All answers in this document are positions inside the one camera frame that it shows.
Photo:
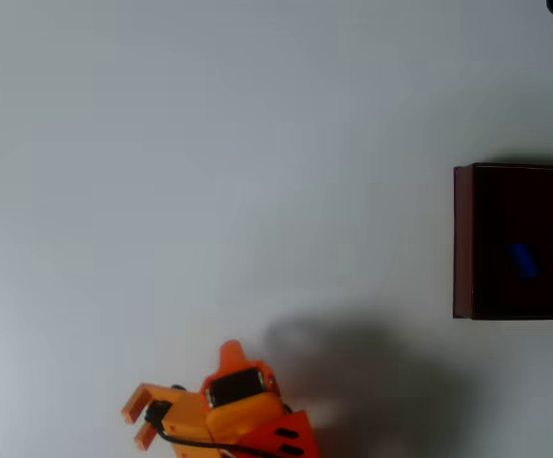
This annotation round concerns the orange gripper black servo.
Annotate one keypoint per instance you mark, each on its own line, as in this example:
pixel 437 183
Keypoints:
pixel 239 417

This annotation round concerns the small blue block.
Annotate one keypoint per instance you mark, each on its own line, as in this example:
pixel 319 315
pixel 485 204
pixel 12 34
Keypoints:
pixel 523 260

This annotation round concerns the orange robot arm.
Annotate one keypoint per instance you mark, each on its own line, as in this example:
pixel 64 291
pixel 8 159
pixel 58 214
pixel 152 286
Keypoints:
pixel 252 422

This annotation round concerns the dark red box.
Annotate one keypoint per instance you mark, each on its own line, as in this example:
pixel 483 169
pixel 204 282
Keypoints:
pixel 496 214

